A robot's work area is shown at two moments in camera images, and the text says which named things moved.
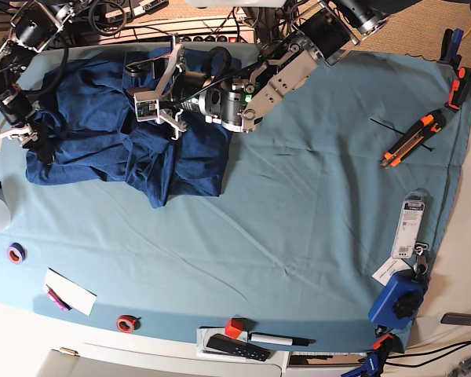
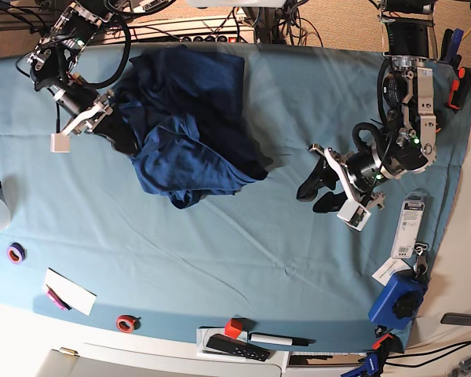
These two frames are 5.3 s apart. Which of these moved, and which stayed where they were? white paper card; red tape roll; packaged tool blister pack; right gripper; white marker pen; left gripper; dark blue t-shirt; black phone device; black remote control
Moved: left gripper; right gripper; dark blue t-shirt
Stayed: red tape roll; black phone device; packaged tool blister pack; black remote control; white marker pen; white paper card
